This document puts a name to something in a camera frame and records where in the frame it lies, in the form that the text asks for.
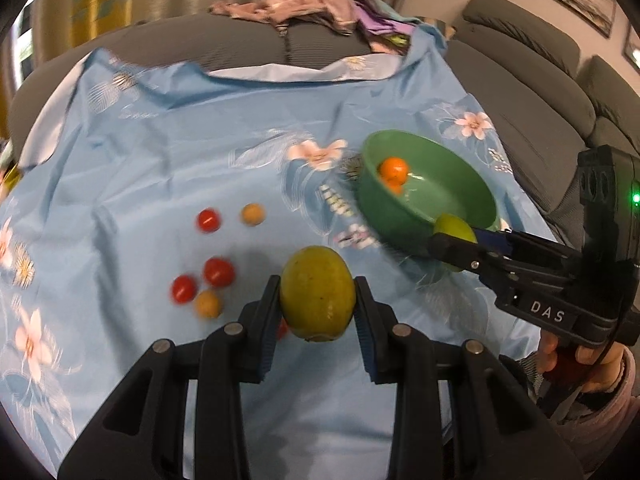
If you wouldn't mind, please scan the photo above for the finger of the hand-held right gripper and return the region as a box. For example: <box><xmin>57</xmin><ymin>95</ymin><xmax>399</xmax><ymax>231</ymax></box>
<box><xmin>430</xmin><ymin>234</ymin><xmax>521</xmax><ymax>306</ymax></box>
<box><xmin>472</xmin><ymin>227</ymin><xmax>584</xmax><ymax>273</ymax></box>

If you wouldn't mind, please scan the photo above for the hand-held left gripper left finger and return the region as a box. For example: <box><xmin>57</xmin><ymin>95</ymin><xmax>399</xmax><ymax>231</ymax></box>
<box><xmin>57</xmin><ymin>275</ymin><xmax>283</xmax><ymax>480</ymax></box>

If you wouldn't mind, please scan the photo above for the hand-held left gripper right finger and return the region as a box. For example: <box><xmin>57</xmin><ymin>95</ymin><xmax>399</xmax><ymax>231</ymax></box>
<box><xmin>352</xmin><ymin>276</ymin><xmax>586</xmax><ymax>480</ymax></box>

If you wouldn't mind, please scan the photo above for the yellow-green oval fruit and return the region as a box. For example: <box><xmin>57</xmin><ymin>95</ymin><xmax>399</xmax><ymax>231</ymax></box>
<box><xmin>432</xmin><ymin>213</ymin><xmax>478</xmax><ymax>273</ymax></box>
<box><xmin>279</xmin><ymin>245</ymin><xmax>357</xmax><ymax>343</ymax></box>

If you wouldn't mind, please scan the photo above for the green bowl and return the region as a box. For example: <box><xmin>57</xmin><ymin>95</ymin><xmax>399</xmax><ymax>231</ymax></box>
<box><xmin>356</xmin><ymin>130</ymin><xmax>501</xmax><ymax>261</ymax></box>

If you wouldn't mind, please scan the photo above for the red cherry tomato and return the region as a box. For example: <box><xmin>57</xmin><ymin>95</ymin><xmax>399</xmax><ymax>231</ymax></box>
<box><xmin>195</xmin><ymin>207</ymin><xmax>222</xmax><ymax>233</ymax></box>
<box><xmin>171</xmin><ymin>274</ymin><xmax>198</xmax><ymax>305</ymax></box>
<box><xmin>202</xmin><ymin>257</ymin><xmax>236</xmax><ymax>287</ymax></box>

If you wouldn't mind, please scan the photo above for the person's right forearm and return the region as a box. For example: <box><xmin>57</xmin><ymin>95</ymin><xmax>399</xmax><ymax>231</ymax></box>
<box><xmin>500</xmin><ymin>350</ymin><xmax>640</xmax><ymax>480</ymax></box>

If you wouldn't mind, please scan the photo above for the person's right hand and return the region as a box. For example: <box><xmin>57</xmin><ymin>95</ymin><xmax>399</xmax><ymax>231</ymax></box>
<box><xmin>537</xmin><ymin>335</ymin><xmax>626</xmax><ymax>393</ymax></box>

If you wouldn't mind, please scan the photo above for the grey sofa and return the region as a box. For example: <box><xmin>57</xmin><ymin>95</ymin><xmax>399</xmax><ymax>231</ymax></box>
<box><xmin>7</xmin><ymin>0</ymin><xmax>640</xmax><ymax>281</ymax></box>

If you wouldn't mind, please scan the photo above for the blue floral cloth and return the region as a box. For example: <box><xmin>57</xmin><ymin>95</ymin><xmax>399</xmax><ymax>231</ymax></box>
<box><xmin>0</xmin><ymin>25</ymin><xmax>561</xmax><ymax>480</ymax></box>

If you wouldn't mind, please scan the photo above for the purple cloth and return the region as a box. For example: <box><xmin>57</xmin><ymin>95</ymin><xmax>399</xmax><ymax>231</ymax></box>
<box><xmin>352</xmin><ymin>0</ymin><xmax>426</xmax><ymax>53</ymax></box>

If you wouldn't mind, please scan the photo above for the yellow patterned curtain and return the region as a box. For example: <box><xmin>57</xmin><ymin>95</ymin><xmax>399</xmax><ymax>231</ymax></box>
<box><xmin>30</xmin><ymin>0</ymin><xmax>143</xmax><ymax>61</ymax></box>

